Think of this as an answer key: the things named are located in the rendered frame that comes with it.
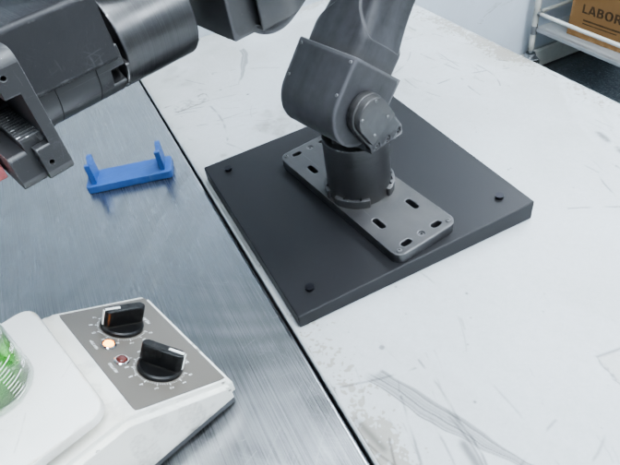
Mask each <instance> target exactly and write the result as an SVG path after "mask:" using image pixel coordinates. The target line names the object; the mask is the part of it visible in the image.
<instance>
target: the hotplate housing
mask: <svg viewBox="0 0 620 465"><path fill-rule="evenodd" d="M137 299H142V297H139V298H135V299H130V300H125V301H121V302H116V303H111V304H119V303H123V302H128V301H133V300H137ZM147 301H148V302H149V303H150V304H151V305H152V306H153V307H154V308H155V309H156V310H157V311H158V312H159V313H160V314H161V315H162V316H163V317H164V318H165V319H166V320H167V321H168V322H169V323H170V324H171V325H172V326H173V327H174V328H175V329H176V330H177V331H178V332H179V333H180V334H181V335H182V336H183V337H184V338H185V339H186V340H187V341H188V342H189V343H190V344H191V345H192V346H193V347H194V348H195V349H196V350H197V351H198V352H200V353H201V354H202V355H203V356H204V357H205V358H206V359H207V360H208V361H209V362H210V363H211V364H212V365H213V366H214V367H215V368H216V369H217V370H218V371H219V372H220V373H221V374H222V375H223V376H224V377H225V378H223V379H222V380H220V381H217V382H214V383H212V384H209V385H206V386H204V387H200V388H197V389H194V390H192V391H189V392H186V393H185V394H182V395H179V396H176V397H174V398H171V399H167V400H165V401H162V402H159V403H156V404H154V405H151V406H148V407H146V408H144V409H141V410H136V411H135V410H134V409H133V408H132V407H131V406H130V405H129V404H128V402H127V401H126V400H125V398H124V397H123V396H122V395H121V393H120V392H119V391H118V390H117V388H116V387H115V386H114V385H113V383H112V382H111V381H110V379H109V378H108V377H107V376H106V374H105V373H104V372H103V371H102V370H101V369H100V367H99V366H98V365H97V364H96V363H95V361H94V360H93V359H92V358H91V356H90V355H89V354H88V352H87V351H86V350H85V349H84V347H83V346H82V345H81V344H80V342H79V341H78V340H77V338H76V337H75V336H74V335H73V333H72V332H71V331H70V330H69V328H68V327H67V326H66V324H65V323H64V322H63V321H62V319H61V318H60V316H59V315H63V314H68V313H73V312H77V311H82V310H87V309H91V308H96V307H101V306H105V305H110V304H103V305H98V306H93V307H89V308H84V309H79V310H75V311H70V312H65V313H61V314H56V315H51V316H49V317H45V318H44V319H42V322H43V323H44V324H45V325H46V327H47V328H48V329H49V330H50V331H51V332H52V334H53V335H54V337H55V338H56V339H57V341H58V342H59V343H60V345H61V346H62V347H63V348H64V350H65V351H66V353H67V354H68V355H69V357H70V358H71V359H72V361H73V362H74V363H75V365H76V366H77V368H78V369H79V370H80V372H81V373H82V374H83V375H84V376H85V377H86V378H87V380H88V381H89V383H90V384H91V385H92V387H93V388H94V389H95V391H96V392H97V393H98V395H99V396H100V397H101V399H102V401H103V403H104V407H105V411H104V415H103V417H102V419H101V421H100V422H99V423H98V424H97V425H96V426H95V427H94V428H92V429H91V430H90V431H89V432H87V433H86V434H85V435H83V436H82V437H81V438H80V439H79V440H78V441H76V442H75V443H74V444H72V445H71V446H70V447H68V448H67V449H66V450H64V451H63V452H62V453H60V454H59V455H58V456H57V457H55V458H54V459H52V460H51V461H50V462H48V463H47V464H46V465H161V464H162V463H163V462H164V461H165V460H166V459H167V458H169V457H170V456H171V455H172V454H173V453H174V452H176V451H177V450H178V449H179V448H180V447H182V446H183V445H184V444H185V443H186V442H187V441H189V440H190V439H191V438H192V437H193V436H194V435H196V434H197V433H198V432H199V431H200V430H202V429H203V428H204V427H205V426H206V425H207V424H209V423H210V422H211V421H212V420H213V419H215V418H216V417H217V416H218V415H219V414H220V413H222V412H223V411H224V410H225V409H226V408H228V407H229V406H230V405H231V404H232V403H233V402H235V397H234V395H233V391H234V390H235V388H234V385H233V382H232V381H231V380H230V379H229V378H228V377H227V376H226V375H225V374H224V373H223V372H222V371H221V370H220V369H219V368H218V367H217V366H216V365H215V364H214V363H213V362H212V361H211V360H210V359H209V358H208V357H207V356H206V355H205V354H204V353H203V352H202V351H201V350H200V349H199V348H198V347H197V346H196V345H195V344H194V343H193V342H192V341H190V340H189V339H188V338H187V337H186V336H185V335H184V334H183V333H182V332H181V331H180V330H179V329H178V328H177V327H176V326H175V325H174V324H173V323H172V322H171V321H170V320H169V319H168V318H167V317H166V316H165V315H164V314H163V313H162V312H161V311H160V310H159V309H158V308H157V307H156V306H155V305H154V304H153V303H152V302H151V301H150V300H147Z"/></svg>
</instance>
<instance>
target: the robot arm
mask: <svg viewBox="0 0 620 465"><path fill-rule="evenodd" d="M304 2H305V0H0V182H1V181H2V180H4V179H6V178H7V174H6V173H9V174H10V175H11V176H12V177H13V178H14V179H15V180H16V181H17V182H18V183H19V184H20V185H21V186H22V187H23V188H24V189H28V188H30V187H31V186H33V185H36V184H37V183H39V182H40V181H42V180H43V179H45V178H47V177H49V178H53V177H55V176H56V175H58V174H59V173H62V172H64V171H65V170H67V169H69V168H70V167H72V166H74V162H73V160H72V158H71V156H70V154H69V153H68V151H67V149H66V146H65V145H64V143H63V141H62V139H61V138H60V137H59V135H58V133H57V131H56V129H55V128H54V127H55V126H56V125H57V124H59V123H61V122H63V121H65V119H67V118H69V117H71V116H73V115H75V114H77V113H80V112H81V111H83V110H85V109H87V108H89V107H90V106H92V105H94V104H96V103H97V102H99V101H102V100H104V99H106V98H108V97H110V96H111V95H113V94H115V93H116V92H118V91H120V90H122V89H124V88H125V87H128V86H130V85H132V84H134V83H136V82H138V81H139V80H141V79H142V78H145V77H147V76H149V75H151V74H153V73H155V72H156V71H158V70H160V69H162V68H164V67H166V66H168V65H170V64H171V63H173V62H175V61H177V60H179V59H181V58H183V57H185V56H186V55H188V54H191V53H192V52H194V51H195V49H196V48H197V45H198V42H199V38H198V28H197V26H199V27H202V28H204V29H206V30H210V31H212V32H214V33H217V34H219V35H220V36H222V37H225V38H227V39H230V40H233V41H235V42H237V41H239V40H241V39H242V38H244V37H246V36H248V35H250V34H252V33H254V32H255V33H258V34H272V33H275V32H277V31H279V30H282V29H283V28H285V27H286V26H287V25H288V24H289V23H290V22H291V21H292V19H293V18H294V17H295V15H296V14H297V12H298V11H299V9H300V8H301V6H302V5H303V4H304ZM414 3H415V0H329V2H328V5H327V6H326V8H325V10H324V11H323V12H322V13H321V14H320V15H319V17H318V18H317V20H316V23H315V26H314V27H313V30H312V32H311V34H310V37H309V39H307V38H305V37H303V36H301V37H300V39H299V41H298V44H297V46H296V49H295V51H294V54H293V56H292V60H291V62H290V64H289V67H288V69H287V72H286V74H285V77H284V80H283V82H282V86H281V94H280V96H281V103H282V107H283V109H284V111H285V113H286V114H288V115H289V116H290V117H291V118H292V119H294V120H295V121H297V122H299V123H301V124H303V125H306V126H308V127H310V128H311V129H313V130H315V131H316V132H318V133H320V134H321V136H319V137H316V138H314V139H312V140H310V141H308V142H306V143H304V144H303V145H302V146H300V147H298V148H296V149H293V150H291V151H289V152H287V153H285V154H284V155H283V156H282V161H283V166H284V168H285V169H286V170H288V171H289V172H290V173H291V174H292V175H294V176H295V177H296V178H297V179H298V180H299V181H301V182H302V183H303V184H304V185H305V186H306V187H308V188H309V189H310V190H311V191H312V192H313V193H315V194H316V195H317V196H318V197H319V198H321V199H322V200H323V201H324V202H325V203H326V204H327V205H329V206H330V207H331V208H332V209H333V210H335V211H336V212H337V213H338V214H339V215H340V216H341V217H342V218H343V219H344V220H346V221H347V222H348V223H349V224H350V225H351V226H352V227H353V228H355V229H356V230H357V231H358V232H359V233H361V234H362V235H363V236H364V237H365V238H366V239H368V240H369V241H370V242H371V243H372V244H374V245H375V246H376V247H377V248H378V249H379V250H380V251H382V252H383V253H384V254H385V255H386V256H388V257H389V258H390V259H391V260H392V261H394V262H398V263H402V262H406V261H408V260H409V259H411V258H412V257H414V256H416V255H418V254H419V253H421V252H422V251H423V250H425V249H426V248H428V247H429V246H431V245H432V244H435V243H436V242H438V241H439V240H441V239H442V238H444V237H446V236H447V235H449V234H450V233H452V231H453V223H454V220H453V217H452V216H451V215H449V214H448V213H446V212H445V211H444V210H442V209H441V208H440V207H438V206H437V205H436V204H434V203H433V202H431V201H430V200H429V199H427V198H426V197H424V196H422V195H421V194H420V193H418V192H417V191H415V190H414V189H413V188H411V187H410V186H408V185H406V184H405V183H404V182H402V181H401V180H400V179H399V178H397V177H396V176H395V174H394V172H393V170H392V168H391V167H390V147H389V142H390V141H391V140H393V139H394V138H396V137H398V136H399V135H401V134H402V124H401V123H400V122H399V120H398V118H397V117H396V116H395V113H394V112H393V111H392V109H391V108H390V106H389V104H390V102H391V100H392V98H393V95H394V93H395V91H396V89H397V87H398V85H399V82H400V80H399V79H397V78H395V77H392V76H391V75H392V73H393V71H394V68H395V66H396V64H397V62H398V60H399V56H400V46H401V42H402V38H403V35H404V31H405V29H406V26H407V23H408V20H409V17H410V14H411V10H412V8H413V5H414ZM5 171H6V172H5Z"/></svg>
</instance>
